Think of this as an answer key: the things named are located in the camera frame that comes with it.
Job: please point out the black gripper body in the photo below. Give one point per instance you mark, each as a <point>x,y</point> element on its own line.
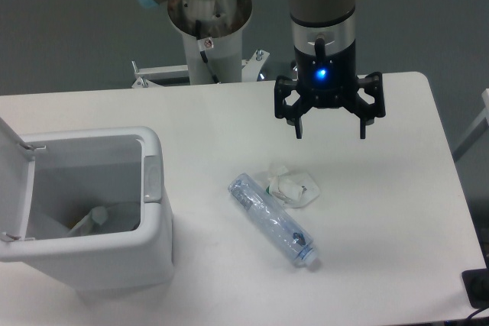
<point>331,83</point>

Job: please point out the white paper wrapper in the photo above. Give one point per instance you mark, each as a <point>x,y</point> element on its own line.
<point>291,189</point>

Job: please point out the clear plastic bottle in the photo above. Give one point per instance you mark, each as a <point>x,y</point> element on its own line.
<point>284,232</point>

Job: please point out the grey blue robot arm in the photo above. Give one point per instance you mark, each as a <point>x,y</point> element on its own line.
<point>324,46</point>

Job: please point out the white trash can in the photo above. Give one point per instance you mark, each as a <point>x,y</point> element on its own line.
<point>78,171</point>

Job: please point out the white trash inside can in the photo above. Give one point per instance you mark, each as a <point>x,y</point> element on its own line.
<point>107,220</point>

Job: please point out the white trash can lid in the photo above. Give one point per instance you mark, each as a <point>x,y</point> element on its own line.
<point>18,161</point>

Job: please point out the white furniture part at right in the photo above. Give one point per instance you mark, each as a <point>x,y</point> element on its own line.
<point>473,132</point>

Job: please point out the black device at table edge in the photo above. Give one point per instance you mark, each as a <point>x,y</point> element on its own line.
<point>476,287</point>

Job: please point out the white metal base frame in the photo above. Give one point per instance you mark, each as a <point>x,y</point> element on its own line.
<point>260,67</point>

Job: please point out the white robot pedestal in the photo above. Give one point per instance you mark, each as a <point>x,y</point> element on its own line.
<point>211,31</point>

